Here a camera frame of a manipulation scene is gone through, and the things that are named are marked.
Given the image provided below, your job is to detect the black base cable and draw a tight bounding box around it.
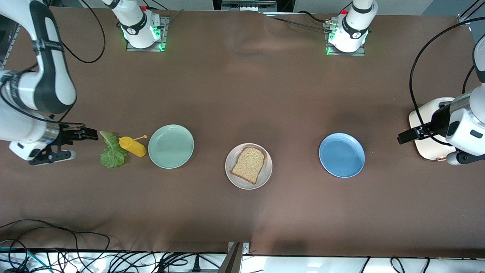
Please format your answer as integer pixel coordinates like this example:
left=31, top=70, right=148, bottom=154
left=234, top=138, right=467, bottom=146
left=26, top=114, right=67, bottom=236
left=297, top=11, right=331, bottom=25

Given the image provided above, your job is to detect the blue plate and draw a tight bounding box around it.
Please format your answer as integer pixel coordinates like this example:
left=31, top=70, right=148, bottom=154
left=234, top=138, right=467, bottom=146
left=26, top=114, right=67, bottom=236
left=319, top=133, right=366, bottom=178

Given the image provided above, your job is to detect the yellow mustard squeeze bottle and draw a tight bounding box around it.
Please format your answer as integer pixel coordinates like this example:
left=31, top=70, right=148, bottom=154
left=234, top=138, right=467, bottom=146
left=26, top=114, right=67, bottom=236
left=119, top=135, right=147, bottom=157

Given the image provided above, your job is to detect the aluminium frame rail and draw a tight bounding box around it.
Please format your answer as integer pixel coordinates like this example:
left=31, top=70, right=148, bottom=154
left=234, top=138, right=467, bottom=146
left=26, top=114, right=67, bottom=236
left=457, top=0, right=485, bottom=26

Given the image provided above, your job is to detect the brown table cloth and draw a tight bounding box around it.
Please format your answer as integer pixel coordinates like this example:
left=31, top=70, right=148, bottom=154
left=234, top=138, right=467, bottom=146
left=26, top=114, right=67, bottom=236
left=0, top=7, right=485, bottom=258

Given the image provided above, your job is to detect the light brown bread slice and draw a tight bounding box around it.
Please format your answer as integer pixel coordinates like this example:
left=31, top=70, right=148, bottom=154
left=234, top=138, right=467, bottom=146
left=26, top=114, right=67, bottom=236
left=230, top=147, right=266, bottom=185

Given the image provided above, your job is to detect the long black floor cable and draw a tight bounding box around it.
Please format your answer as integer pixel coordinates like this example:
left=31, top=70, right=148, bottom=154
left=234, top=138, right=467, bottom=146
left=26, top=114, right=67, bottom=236
left=0, top=219, right=111, bottom=273

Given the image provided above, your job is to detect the black control box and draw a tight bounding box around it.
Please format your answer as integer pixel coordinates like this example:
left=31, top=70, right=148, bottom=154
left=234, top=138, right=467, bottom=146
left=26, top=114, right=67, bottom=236
left=212, top=0, right=295, bottom=14

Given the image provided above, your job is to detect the white toaster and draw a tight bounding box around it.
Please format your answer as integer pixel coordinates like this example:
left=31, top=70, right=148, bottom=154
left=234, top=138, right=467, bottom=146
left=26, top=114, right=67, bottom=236
left=408, top=97, right=457, bottom=162

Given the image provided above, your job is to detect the teal cable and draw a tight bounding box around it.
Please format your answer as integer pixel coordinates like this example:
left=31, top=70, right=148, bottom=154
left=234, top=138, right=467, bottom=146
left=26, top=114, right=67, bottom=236
left=0, top=246, right=40, bottom=270

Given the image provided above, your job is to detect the dark aluminium post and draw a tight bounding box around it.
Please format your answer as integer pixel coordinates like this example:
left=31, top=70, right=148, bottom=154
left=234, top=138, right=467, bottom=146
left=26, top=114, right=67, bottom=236
left=219, top=243, right=243, bottom=273

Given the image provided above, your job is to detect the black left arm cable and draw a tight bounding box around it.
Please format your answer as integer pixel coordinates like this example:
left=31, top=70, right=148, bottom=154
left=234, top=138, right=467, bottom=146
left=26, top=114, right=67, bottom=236
left=409, top=17, right=485, bottom=146

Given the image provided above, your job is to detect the beige plate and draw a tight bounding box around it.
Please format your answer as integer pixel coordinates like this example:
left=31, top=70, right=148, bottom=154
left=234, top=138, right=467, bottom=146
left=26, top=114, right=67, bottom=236
left=225, top=143, right=273, bottom=190

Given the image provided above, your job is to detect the green lettuce leaf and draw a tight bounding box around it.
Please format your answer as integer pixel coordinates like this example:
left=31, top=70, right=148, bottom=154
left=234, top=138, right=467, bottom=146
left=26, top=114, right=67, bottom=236
left=99, top=131, right=128, bottom=168

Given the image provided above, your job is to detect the mint green plate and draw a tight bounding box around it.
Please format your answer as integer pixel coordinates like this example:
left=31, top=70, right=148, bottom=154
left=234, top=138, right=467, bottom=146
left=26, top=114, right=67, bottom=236
left=148, top=124, right=194, bottom=169

